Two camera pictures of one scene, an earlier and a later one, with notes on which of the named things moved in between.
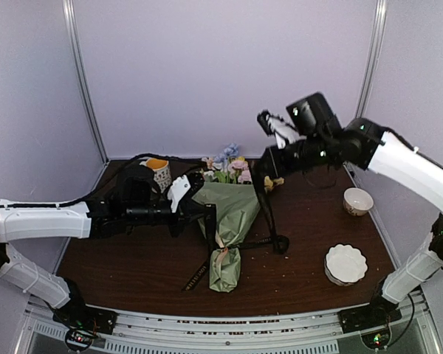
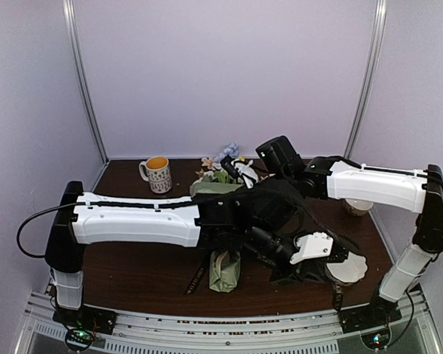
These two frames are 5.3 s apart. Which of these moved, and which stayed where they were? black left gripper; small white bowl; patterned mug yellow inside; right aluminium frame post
Moved: black left gripper
Stayed: right aluminium frame post; patterned mug yellow inside; small white bowl
